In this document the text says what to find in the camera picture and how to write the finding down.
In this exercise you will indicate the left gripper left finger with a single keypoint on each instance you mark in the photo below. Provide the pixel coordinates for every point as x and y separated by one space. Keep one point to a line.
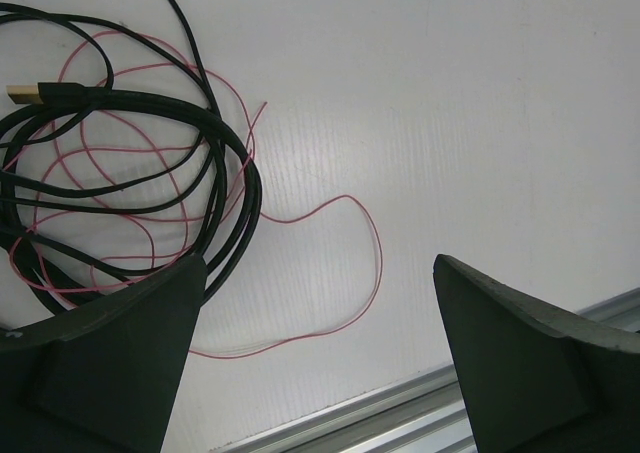
102 377

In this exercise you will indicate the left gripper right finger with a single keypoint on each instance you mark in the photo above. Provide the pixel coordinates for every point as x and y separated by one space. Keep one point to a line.
535 377

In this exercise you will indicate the aluminium mounting rail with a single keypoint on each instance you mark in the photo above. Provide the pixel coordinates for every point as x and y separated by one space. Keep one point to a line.
424 414

